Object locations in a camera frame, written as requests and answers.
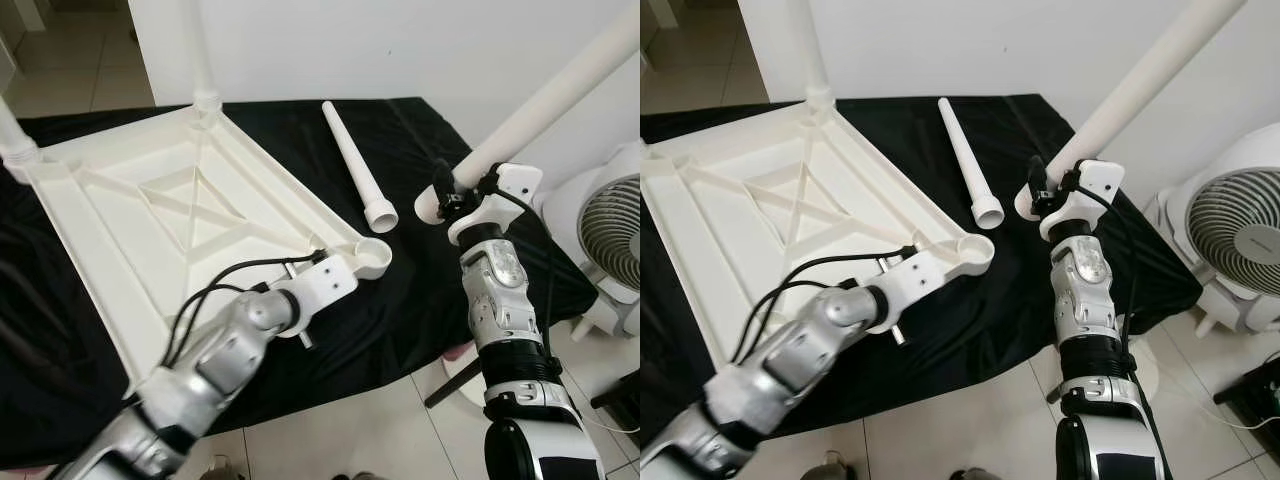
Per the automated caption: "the black table cloth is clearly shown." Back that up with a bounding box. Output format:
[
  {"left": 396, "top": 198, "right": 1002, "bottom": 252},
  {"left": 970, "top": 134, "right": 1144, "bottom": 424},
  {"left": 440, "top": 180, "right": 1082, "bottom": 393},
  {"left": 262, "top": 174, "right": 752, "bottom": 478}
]
[
  {"left": 0, "top": 97, "right": 599, "bottom": 466},
  {"left": 640, "top": 95, "right": 1203, "bottom": 436}
]

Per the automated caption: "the black plastic floor crate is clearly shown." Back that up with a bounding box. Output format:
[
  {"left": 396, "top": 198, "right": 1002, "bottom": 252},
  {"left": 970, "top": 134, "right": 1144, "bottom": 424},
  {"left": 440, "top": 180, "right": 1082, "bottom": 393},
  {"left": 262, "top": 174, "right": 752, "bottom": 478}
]
[
  {"left": 590, "top": 365, "right": 641, "bottom": 436},
  {"left": 1213, "top": 360, "right": 1280, "bottom": 441}
]

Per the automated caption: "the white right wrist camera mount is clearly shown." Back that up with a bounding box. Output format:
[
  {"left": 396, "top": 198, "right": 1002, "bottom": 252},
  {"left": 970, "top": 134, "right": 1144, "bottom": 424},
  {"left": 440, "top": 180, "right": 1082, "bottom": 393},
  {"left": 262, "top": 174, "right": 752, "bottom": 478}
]
[
  {"left": 1038, "top": 160, "right": 1124, "bottom": 241},
  {"left": 447, "top": 163, "right": 544, "bottom": 246}
]

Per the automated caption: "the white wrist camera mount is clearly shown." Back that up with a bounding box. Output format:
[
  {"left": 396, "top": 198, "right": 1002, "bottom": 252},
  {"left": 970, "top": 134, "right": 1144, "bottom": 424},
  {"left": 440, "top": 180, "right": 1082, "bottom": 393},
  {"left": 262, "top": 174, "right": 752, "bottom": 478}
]
[
  {"left": 447, "top": 163, "right": 544, "bottom": 246},
  {"left": 868, "top": 250, "right": 946, "bottom": 333},
  {"left": 278, "top": 252, "right": 359, "bottom": 331},
  {"left": 1038, "top": 160, "right": 1124, "bottom": 241}
]

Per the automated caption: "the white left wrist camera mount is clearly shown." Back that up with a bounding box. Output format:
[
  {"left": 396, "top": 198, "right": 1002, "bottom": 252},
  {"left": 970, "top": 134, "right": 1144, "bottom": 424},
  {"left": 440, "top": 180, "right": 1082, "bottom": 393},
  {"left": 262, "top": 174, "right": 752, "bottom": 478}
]
[
  {"left": 868, "top": 250, "right": 946, "bottom": 333},
  {"left": 278, "top": 252, "right": 359, "bottom": 331}
]

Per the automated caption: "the white floor cable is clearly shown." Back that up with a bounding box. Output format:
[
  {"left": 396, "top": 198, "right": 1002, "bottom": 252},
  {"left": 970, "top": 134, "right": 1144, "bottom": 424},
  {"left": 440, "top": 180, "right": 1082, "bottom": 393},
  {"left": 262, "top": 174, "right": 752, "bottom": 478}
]
[
  {"left": 1160, "top": 370, "right": 1280, "bottom": 429},
  {"left": 580, "top": 405, "right": 641, "bottom": 433}
]

